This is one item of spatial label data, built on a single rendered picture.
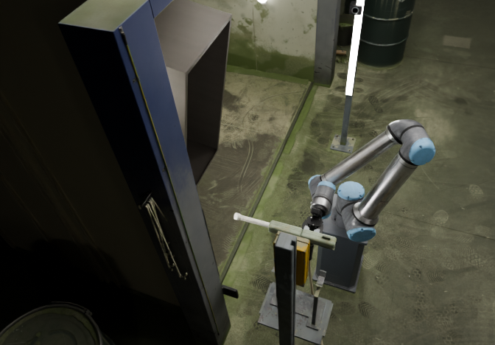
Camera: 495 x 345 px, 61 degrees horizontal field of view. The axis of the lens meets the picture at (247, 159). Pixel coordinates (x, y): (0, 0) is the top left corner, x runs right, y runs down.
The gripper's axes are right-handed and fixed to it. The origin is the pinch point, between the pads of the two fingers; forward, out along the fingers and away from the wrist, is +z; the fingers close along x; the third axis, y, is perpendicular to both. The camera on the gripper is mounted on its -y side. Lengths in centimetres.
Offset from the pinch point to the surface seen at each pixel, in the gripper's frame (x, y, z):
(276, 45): 104, 71, -262
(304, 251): -5.5, -39.6, 29.1
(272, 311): 10.7, 36.2, 21.5
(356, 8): 16, -23, -175
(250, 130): 101, 110, -171
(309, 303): -5.2, 35.3, 11.9
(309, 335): -9.7, 36.1, 26.4
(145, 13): 47, -111, 13
